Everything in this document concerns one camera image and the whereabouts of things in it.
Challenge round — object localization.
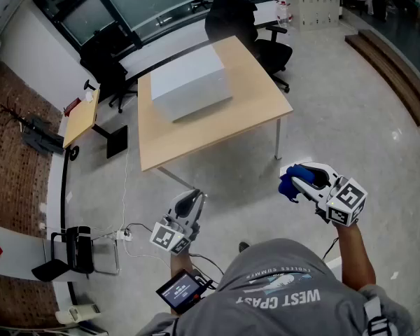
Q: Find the red box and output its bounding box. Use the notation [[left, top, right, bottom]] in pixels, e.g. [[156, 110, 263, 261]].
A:
[[63, 97, 83, 117]]

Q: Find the person's left forearm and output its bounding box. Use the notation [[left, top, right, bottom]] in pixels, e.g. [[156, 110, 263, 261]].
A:
[[169, 246, 194, 276]]

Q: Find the brown wooden step platform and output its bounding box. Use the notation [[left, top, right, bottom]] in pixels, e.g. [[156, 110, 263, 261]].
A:
[[344, 29, 420, 127]]

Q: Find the black folding chair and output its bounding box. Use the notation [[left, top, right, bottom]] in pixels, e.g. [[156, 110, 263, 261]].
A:
[[31, 225, 120, 283]]

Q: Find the black coat stand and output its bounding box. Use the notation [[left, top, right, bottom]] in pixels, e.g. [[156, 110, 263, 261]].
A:
[[0, 96, 66, 156]]

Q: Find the person's right forearm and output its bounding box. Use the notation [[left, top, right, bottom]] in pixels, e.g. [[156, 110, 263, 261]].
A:
[[332, 218, 377, 289]]

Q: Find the white boxy device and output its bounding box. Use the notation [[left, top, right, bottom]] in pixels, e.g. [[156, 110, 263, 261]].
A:
[[54, 302, 102, 324]]

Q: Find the white microwave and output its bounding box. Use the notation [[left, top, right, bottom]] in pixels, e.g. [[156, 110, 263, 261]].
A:
[[150, 43, 234, 124]]

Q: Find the grey locker cabinet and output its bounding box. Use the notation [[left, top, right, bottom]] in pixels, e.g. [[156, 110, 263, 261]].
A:
[[293, 0, 343, 33]]

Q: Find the clear water bottle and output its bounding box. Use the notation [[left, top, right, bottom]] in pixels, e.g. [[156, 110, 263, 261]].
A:
[[276, 0, 294, 28]]

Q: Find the blue cloth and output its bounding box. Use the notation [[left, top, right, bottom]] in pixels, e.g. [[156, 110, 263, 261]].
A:
[[279, 164, 317, 204]]

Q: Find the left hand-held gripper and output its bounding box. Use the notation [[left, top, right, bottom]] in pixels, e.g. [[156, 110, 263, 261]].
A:
[[150, 188, 208, 257]]

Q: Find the black-framed screen monitor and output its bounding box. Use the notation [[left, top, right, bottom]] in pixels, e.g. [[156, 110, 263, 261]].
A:
[[155, 268, 207, 309]]

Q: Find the black office chair with armrests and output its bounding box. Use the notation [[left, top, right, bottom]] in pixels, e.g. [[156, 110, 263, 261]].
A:
[[204, 0, 294, 95]]

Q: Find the black floor cable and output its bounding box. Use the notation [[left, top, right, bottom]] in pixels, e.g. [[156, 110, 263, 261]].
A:
[[59, 144, 81, 306]]

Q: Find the large wooden table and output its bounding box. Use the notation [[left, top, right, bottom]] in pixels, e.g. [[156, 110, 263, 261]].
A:
[[136, 34, 295, 189]]

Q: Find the person's grey printed shirt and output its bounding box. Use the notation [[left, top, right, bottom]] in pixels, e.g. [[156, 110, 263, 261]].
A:
[[135, 237, 418, 336]]

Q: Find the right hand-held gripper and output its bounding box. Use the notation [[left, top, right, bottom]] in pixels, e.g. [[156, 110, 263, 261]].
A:
[[279, 162, 368, 228]]

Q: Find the white power strip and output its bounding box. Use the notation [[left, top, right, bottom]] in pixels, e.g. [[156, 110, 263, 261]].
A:
[[112, 227, 134, 242]]

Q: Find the black monitor cable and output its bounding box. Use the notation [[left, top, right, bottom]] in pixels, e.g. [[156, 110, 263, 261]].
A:
[[188, 252, 226, 291]]

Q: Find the white table with red label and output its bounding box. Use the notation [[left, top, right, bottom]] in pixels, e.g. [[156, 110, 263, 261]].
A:
[[0, 221, 59, 284]]

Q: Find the grey backpack strap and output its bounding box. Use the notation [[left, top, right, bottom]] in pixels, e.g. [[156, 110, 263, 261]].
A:
[[361, 295, 386, 336]]

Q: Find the small wooden side desk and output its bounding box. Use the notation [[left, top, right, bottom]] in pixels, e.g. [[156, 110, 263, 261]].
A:
[[62, 88, 129, 160]]

